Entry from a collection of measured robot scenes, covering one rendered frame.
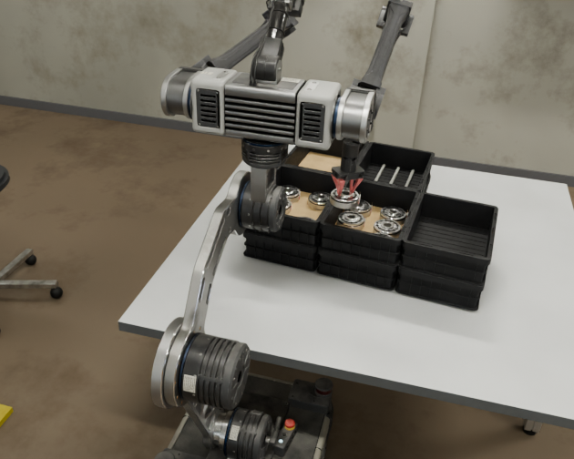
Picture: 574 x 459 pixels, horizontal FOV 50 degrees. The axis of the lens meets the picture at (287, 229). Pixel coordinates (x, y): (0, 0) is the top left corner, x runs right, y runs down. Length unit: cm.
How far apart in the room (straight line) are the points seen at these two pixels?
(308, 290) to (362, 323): 25
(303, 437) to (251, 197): 98
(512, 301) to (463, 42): 263
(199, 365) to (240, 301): 63
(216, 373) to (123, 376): 141
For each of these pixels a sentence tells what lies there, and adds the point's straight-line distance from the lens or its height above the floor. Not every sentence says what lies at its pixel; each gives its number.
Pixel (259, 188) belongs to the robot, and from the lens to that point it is 179.
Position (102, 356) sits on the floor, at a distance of 309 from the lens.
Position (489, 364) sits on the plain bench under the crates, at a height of 70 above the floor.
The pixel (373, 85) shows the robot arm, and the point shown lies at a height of 148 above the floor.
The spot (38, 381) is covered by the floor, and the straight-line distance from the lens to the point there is 304.
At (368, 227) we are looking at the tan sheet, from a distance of 241.
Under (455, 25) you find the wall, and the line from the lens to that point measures 463.
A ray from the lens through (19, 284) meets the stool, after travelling 348.
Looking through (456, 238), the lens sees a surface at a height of 83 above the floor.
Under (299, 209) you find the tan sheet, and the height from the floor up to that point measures 83.
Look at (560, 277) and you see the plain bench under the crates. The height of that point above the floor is 70.
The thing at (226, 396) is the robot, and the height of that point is 89.
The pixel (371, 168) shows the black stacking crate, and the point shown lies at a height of 83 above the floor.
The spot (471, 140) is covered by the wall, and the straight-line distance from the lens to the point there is 489.
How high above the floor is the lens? 207
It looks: 32 degrees down
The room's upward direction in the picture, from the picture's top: 3 degrees clockwise
